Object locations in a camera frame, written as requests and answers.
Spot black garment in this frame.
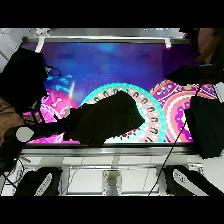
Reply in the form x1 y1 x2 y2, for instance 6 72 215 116
62 90 146 147
0 46 50 114
183 95 224 160

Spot silver frame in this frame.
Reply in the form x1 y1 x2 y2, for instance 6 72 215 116
0 27 224 197

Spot black cable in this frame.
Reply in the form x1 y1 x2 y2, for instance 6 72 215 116
148 83 203 197
43 64 63 78

